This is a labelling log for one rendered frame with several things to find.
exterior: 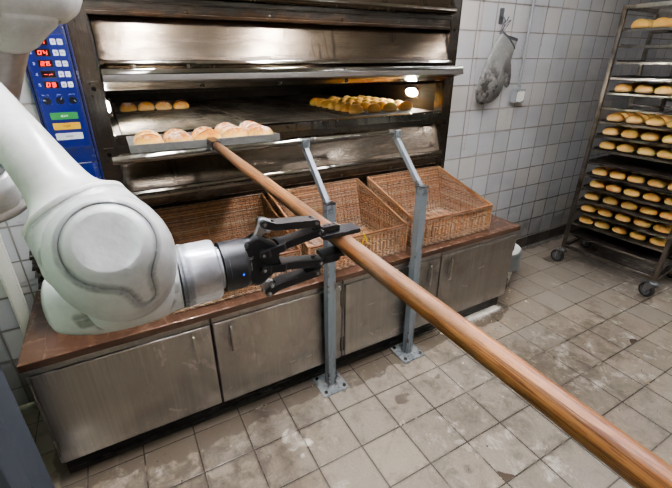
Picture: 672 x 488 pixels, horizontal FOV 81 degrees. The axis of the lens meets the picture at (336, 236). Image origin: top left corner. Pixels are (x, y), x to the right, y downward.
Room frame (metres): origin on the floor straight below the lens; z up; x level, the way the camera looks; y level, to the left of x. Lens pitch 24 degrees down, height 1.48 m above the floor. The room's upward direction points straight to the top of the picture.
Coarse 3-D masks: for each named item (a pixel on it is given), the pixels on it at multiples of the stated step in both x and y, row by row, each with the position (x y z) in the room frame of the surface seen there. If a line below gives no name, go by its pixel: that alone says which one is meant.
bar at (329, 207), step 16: (240, 144) 1.55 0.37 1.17; (256, 144) 1.57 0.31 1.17; (272, 144) 1.60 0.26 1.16; (288, 144) 1.63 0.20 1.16; (304, 144) 1.66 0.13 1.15; (400, 144) 1.87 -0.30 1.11; (128, 160) 1.35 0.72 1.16; (144, 160) 1.37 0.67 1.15; (416, 176) 1.76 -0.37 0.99; (320, 192) 1.54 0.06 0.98; (416, 192) 1.73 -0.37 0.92; (416, 208) 1.72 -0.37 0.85; (416, 224) 1.71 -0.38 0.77; (416, 240) 1.70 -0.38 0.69; (416, 256) 1.70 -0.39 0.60; (416, 272) 1.71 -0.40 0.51; (400, 352) 1.71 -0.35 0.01; (416, 352) 1.71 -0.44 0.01; (320, 384) 1.48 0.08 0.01; (336, 384) 1.48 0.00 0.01
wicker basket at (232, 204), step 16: (160, 208) 1.69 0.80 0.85; (176, 208) 1.72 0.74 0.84; (192, 208) 1.75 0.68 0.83; (224, 208) 1.82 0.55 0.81; (240, 208) 1.85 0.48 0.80; (256, 208) 1.88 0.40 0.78; (272, 208) 1.80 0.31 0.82; (176, 224) 1.70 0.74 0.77; (192, 224) 1.73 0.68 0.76; (208, 224) 1.76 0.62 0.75; (224, 224) 1.79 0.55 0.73; (240, 224) 1.82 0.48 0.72; (256, 224) 1.86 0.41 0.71; (176, 240) 1.67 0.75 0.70; (192, 240) 1.70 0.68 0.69; (224, 240) 1.77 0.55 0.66; (288, 256) 1.49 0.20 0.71; (240, 288) 1.44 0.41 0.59; (256, 288) 1.42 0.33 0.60; (208, 304) 1.32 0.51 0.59
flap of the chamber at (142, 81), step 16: (112, 80) 1.55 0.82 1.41; (128, 80) 1.57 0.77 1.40; (144, 80) 1.60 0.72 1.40; (160, 80) 1.63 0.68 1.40; (176, 80) 1.66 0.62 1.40; (192, 80) 1.69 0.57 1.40; (208, 80) 1.73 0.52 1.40; (224, 80) 1.77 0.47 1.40; (240, 80) 1.81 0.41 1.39; (256, 80) 1.86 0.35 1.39; (272, 80) 1.90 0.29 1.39; (288, 80) 1.95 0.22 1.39; (304, 80) 2.00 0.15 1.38; (320, 80) 2.06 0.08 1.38; (336, 80) 2.11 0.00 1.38; (352, 80) 2.17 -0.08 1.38; (368, 80) 2.24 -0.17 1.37; (384, 80) 2.30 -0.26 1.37; (416, 80) 2.45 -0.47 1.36; (432, 80) 2.53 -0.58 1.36
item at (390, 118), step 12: (312, 120) 2.16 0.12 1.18; (324, 120) 2.16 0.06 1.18; (336, 120) 2.17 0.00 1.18; (348, 120) 2.21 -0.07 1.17; (360, 120) 2.25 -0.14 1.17; (372, 120) 2.28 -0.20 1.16; (384, 120) 2.33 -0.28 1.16; (396, 120) 2.37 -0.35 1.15; (408, 120) 2.41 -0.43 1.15; (276, 132) 2.01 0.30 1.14; (120, 144) 1.67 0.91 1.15
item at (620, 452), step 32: (288, 192) 0.84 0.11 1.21; (320, 224) 0.66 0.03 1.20; (352, 256) 0.55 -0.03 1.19; (416, 288) 0.43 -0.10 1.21; (448, 320) 0.37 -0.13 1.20; (480, 352) 0.32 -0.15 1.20; (512, 352) 0.32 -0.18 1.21; (512, 384) 0.29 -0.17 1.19; (544, 384) 0.27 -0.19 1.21; (576, 416) 0.24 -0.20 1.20; (608, 448) 0.21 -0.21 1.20; (640, 448) 0.21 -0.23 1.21; (640, 480) 0.19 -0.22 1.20
